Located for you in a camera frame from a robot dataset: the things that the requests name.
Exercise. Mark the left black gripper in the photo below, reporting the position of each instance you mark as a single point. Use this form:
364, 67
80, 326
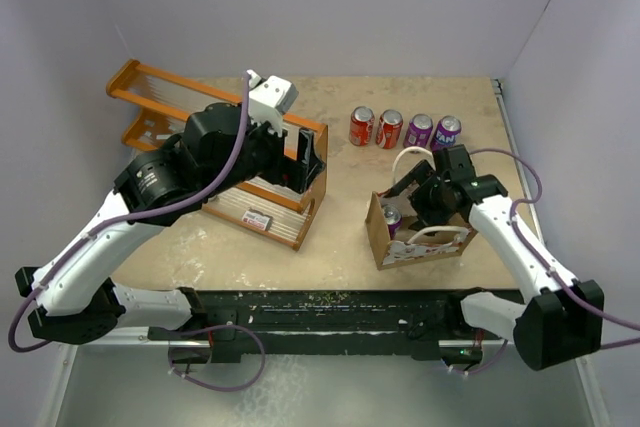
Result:
294, 174

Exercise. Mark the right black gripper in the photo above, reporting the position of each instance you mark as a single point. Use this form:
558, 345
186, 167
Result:
425, 216

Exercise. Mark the purple fanta can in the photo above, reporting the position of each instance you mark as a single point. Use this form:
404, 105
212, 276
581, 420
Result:
393, 219
446, 133
419, 130

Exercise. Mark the red cola can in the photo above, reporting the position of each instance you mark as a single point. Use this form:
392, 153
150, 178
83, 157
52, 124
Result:
389, 129
361, 126

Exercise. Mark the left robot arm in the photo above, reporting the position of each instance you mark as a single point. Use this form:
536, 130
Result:
73, 297

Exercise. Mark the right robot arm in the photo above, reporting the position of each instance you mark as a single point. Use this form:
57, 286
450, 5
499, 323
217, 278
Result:
525, 257

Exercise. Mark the canvas tote bag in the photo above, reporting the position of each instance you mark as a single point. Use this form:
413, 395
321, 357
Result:
413, 243

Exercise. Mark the small red white box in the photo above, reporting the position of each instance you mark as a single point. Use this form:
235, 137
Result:
257, 220

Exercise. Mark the orange wooden shelf rack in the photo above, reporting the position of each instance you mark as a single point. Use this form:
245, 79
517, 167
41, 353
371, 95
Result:
186, 132

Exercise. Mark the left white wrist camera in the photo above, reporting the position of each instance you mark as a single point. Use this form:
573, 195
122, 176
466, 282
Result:
269, 99

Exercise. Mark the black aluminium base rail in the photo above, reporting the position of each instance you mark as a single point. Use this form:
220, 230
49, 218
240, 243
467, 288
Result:
412, 323

